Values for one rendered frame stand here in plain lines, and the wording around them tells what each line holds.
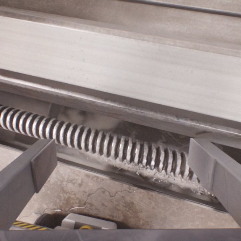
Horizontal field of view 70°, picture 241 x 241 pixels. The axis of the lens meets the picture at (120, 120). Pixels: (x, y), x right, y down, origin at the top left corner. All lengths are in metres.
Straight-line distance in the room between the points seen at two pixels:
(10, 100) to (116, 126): 0.37
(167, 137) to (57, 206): 0.78
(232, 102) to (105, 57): 0.12
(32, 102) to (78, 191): 0.62
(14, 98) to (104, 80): 0.53
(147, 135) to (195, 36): 0.43
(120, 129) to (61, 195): 0.65
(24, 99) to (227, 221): 1.08
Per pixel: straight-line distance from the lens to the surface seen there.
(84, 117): 0.63
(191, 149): 0.17
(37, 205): 1.20
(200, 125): 0.24
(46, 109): 0.61
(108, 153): 0.27
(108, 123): 0.60
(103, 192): 1.04
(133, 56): 0.17
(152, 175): 0.60
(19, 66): 0.23
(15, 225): 0.89
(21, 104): 0.66
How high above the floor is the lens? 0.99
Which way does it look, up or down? 79 degrees down
